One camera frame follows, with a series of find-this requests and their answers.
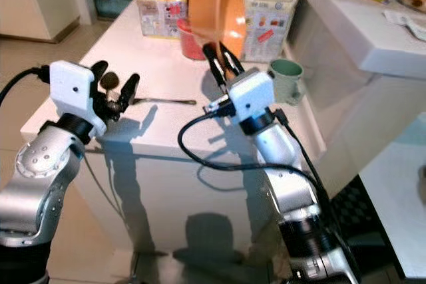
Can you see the colourful snack package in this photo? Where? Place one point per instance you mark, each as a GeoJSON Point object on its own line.
{"type": "Point", "coordinates": [163, 4]}

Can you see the white kitchen counter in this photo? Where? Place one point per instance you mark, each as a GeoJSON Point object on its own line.
{"type": "Point", "coordinates": [353, 31]}

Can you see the dark metal spoon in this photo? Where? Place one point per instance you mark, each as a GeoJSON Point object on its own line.
{"type": "Point", "coordinates": [166, 101]}

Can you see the white printed carton box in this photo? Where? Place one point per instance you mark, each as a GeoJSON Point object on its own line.
{"type": "Point", "coordinates": [269, 18]}

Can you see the red plastic cup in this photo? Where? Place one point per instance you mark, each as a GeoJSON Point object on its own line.
{"type": "Point", "coordinates": [190, 41]}

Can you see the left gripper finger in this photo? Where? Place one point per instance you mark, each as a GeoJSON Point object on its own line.
{"type": "Point", "coordinates": [99, 74]}
{"type": "Point", "coordinates": [130, 90]}

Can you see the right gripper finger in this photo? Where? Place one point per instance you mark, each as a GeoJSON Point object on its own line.
{"type": "Point", "coordinates": [214, 64]}
{"type": "Point", "coordinates": [233, 61]}

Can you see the black mesh chair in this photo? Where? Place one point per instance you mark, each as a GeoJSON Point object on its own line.
{"type": "Point", "coordinates": [363, 231]}

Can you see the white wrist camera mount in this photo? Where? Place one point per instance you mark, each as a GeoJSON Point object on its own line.
{"type": "Point", "coordinates": [70, 88]}
{"type": "Point", "coordinates": [251, 91]}

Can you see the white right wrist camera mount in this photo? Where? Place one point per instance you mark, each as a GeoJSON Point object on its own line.
{"type": "Point", "coordinates": [251, 91]}

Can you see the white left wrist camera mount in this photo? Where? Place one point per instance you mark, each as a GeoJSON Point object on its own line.
{"type": "Point", "coordinates": [70, 88]}

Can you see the green ceramic mug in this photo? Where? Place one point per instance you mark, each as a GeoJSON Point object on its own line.
{"type": "Point", "coordinates": [286, 81]}

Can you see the white paper slips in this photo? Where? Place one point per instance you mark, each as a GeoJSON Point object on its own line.
{"type": "Point", "coordinates": [409, 24]}

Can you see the orange bowl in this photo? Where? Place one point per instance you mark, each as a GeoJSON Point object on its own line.
{"type": "Point", "coordinates": [216, 4]}

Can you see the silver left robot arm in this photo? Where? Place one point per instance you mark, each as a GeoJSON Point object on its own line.
{"type": "Point", "coordinates": [40, 177]}

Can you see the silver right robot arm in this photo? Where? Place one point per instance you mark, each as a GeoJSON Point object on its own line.
{"type": "Point", "coordinates": [286, 157]}

